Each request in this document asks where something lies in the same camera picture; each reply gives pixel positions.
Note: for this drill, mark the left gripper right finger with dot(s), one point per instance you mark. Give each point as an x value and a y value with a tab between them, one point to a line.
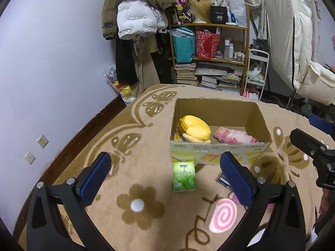
286	227

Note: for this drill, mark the plastic bag with toys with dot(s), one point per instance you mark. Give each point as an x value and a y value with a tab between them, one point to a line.
123	90

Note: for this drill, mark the white puffer jacket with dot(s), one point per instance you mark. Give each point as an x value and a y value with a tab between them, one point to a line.
138	18

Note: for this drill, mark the beige floral carpet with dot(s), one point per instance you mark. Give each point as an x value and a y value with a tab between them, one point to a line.
136	207

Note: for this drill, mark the dark small book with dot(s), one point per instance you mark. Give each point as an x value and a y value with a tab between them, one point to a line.
221	179

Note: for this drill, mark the pink plush bear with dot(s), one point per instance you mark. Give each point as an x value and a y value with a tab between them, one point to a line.
234	198

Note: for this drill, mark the black box with 40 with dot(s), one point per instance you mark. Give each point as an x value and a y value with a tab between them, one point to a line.
218	15

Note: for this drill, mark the blonde wig head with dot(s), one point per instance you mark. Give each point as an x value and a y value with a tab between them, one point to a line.
200	10

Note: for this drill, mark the wooden bookshelf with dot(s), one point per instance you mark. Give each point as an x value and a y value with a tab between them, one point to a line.
236	35

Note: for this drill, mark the cardboard box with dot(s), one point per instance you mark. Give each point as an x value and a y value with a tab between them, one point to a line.
231	114

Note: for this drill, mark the cream padded chair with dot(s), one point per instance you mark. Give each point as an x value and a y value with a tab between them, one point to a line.
290	35

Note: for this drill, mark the white trolley cart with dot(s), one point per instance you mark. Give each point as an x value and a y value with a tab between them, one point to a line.
256	74

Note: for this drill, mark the wall socket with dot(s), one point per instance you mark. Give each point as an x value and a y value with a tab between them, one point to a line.
29	157
42	141

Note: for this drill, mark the pink swirl roll plush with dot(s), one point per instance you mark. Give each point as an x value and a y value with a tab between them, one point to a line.
221	216

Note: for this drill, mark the teal bag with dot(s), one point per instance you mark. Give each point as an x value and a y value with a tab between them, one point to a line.
184	43

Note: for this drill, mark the yellow plush toy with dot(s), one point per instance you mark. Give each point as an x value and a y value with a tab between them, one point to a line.
192	129

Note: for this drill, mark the beige trench coat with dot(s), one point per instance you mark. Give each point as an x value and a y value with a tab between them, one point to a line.
144	65

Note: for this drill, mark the red gift bag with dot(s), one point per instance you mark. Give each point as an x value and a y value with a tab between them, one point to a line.
206	44

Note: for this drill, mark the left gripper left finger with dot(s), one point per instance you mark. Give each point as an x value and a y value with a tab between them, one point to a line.
45	227

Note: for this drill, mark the pink cloth roll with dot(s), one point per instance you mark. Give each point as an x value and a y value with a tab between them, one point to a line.
232	136

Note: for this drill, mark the green tissue pack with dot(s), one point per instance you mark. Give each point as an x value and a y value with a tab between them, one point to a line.
184	177

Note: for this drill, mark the stack of books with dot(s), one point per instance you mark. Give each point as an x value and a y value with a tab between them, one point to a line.
185	74

